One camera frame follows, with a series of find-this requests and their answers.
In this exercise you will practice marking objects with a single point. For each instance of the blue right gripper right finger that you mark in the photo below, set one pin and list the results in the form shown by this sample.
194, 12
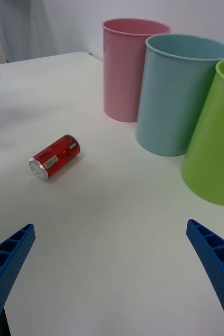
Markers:
219, 265

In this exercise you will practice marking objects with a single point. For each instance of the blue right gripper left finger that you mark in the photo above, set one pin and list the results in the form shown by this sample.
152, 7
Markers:
5, 267

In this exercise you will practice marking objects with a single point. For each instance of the red drink can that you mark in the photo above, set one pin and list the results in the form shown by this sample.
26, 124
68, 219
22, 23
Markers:
58, 155

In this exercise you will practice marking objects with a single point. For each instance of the green plastic bin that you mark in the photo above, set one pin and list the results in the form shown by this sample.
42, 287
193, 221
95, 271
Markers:
214, 152

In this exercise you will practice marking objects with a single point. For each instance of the pink plastic bin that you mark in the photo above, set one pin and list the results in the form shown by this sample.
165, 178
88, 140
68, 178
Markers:
121, 76

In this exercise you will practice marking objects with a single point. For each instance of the pale blue plastic bin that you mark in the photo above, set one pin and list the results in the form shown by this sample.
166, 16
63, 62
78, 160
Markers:
169, 105

